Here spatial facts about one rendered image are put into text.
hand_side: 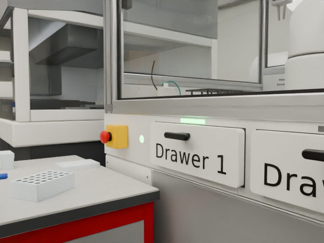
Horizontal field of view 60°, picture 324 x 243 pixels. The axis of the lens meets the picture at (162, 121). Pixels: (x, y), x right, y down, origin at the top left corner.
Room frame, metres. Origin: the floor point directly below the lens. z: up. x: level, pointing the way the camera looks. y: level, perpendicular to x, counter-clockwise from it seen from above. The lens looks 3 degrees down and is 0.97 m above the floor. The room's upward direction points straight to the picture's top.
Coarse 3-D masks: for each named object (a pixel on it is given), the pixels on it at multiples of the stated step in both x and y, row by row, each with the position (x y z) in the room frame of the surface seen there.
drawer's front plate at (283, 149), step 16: (256, 144) 0.48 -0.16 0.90; (272, 144) 0.46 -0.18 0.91; (288, 144) 0.43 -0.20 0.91; (304, 144) 0.41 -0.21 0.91; (320, 144) 0.40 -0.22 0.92; (256, 160) 0.48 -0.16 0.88; (272, 160) 0.45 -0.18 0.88; (288, 160) 0.43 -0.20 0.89; (304, 160) 0.41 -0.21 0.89; (256, 176) 0.48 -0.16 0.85; (272, 176) 0.45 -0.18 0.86; (320, 176) 0.39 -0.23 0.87; (256, 192) 0.48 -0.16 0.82; (272, 192) 0.45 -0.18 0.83; (288, 192) 0.43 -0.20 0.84; (320, 192) 0.39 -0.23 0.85; (320, 208) 0.39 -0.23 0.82
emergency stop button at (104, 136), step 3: (102, 132) 0.86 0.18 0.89; (105, 132) 0.85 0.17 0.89; (102, 135) 0.85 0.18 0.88; (105, 135) 0.85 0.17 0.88; (108, 135) 0.86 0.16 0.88; (102, 138) 0.85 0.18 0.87; (105, 138) 0.85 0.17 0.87; (108, 138) 0.86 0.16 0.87; (102, 141) 0.86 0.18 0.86; (105, 141) 0.85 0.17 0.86
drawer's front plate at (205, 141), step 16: (160, 128) 0.71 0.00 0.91; (176, 128) 0.65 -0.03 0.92; (192, 128) 0.61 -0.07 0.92; (208, 128) 0.57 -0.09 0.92; (224, 128) 0.54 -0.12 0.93; (176, 144) 0.65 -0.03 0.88; (192, 144) 0.61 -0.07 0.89; (208, 144) 0.57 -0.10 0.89; (224, 144) 0.54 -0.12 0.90; (240, 144) 0.51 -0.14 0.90; (160, 160) 0.71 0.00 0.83; (208, 160) 0.57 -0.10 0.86; (224, 160) 0.54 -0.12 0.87; (240, 160) 0.51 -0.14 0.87; (208, 176) 0.57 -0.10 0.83; (224, 176) 0.54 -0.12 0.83; (240, 176) 0.51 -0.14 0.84
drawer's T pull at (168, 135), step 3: (165, 132) 0.63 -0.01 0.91; (168, 132) 0.62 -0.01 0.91; (171, 132) 0.62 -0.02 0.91; (165, 135) 0.63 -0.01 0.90; (168, 135) 0.62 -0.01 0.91; (171, 135) 0.61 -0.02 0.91; (174, 135) 0.60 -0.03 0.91; (177, 135) 0.59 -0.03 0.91; (180, 135) 0.59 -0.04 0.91; (183, 135) 0.58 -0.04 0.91; (186, 135) 0.58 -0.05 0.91; (189, 135) 0.61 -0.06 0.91; (171, 138) 0.61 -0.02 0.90; (174, 138) 0.60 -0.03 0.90; (177, 138) 0.59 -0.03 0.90; (180, 138) 0.59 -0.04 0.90; (183, 138) 0.58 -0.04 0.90; (186, 138) 0.58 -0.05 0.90
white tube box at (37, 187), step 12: (12, 180) 0.64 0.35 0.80; (24, 180) 0.64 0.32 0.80; (36, 180) 0.65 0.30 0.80; (48, 180) 0.64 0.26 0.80; (60, 180) 0.67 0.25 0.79; (72, 180) 0.71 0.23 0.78; (12, 192) 0.63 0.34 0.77; (24, 192) 0.62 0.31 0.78; (36, 192) 0.61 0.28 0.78; (48, 192) 0.64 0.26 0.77; (60, 192) 0.67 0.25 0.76
